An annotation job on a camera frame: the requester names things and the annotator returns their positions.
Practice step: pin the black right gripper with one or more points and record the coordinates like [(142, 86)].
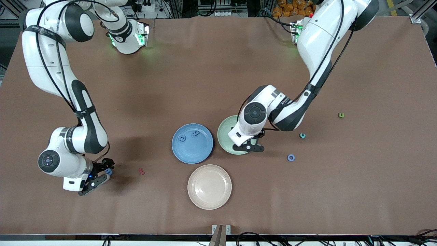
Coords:
[(101, 165)]

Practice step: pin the blue foam letter m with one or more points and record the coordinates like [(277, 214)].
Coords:
[(108, 171)]

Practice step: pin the blue foam letter G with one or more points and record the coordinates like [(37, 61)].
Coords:
[(180, 139)]

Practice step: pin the blue foam letter a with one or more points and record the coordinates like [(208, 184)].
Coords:
[(193, 133)]

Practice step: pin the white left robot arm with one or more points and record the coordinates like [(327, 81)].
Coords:
[(317, 41)]

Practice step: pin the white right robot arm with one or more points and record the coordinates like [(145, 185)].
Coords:
[(44, 65)]

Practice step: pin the blue plate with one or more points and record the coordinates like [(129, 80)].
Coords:
[(198, 152)]

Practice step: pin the beige plate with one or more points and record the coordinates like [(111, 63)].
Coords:
[(209, 187)]

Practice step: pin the green plate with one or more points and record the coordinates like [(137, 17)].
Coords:
[(223, 136)]

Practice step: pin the brown table cover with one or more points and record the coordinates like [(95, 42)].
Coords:
[(205, 68)]

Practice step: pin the white power strip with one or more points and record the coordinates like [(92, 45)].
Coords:
[(148, 6), (225, 13)]

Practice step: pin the blue foam letter O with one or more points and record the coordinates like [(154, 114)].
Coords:
[(288, 157)]

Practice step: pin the orange fruit pile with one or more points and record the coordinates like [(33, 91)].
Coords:
[(286, 8)]

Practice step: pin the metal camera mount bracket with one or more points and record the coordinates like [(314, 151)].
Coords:
[(221, 235)]

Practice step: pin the aluminium frame post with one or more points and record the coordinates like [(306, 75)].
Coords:
[(415, 19)]

